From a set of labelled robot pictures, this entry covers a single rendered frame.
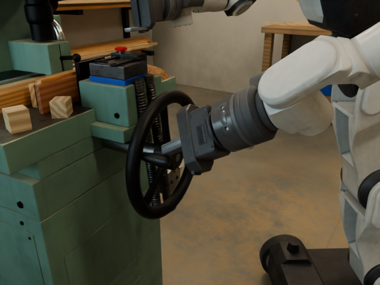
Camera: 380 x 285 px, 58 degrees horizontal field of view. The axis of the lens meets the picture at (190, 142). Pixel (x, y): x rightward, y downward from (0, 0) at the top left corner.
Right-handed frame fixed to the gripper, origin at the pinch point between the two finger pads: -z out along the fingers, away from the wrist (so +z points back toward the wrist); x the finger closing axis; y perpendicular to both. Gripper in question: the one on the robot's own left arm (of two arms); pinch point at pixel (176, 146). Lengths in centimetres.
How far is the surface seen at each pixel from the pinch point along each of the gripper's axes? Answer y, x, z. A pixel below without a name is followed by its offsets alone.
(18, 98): 11.9, 20.3, -33.5
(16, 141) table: 18.6, 5.4, -21.4
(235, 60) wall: -294, 176, -126
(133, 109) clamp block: -2.8, 12.4, -12.7
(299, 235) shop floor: -130, -24, -34
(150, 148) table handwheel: -7.1, 4.2, -13.2
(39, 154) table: 13.1, 4.0, -23.5
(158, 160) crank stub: 1.5, -1.8, -3.6
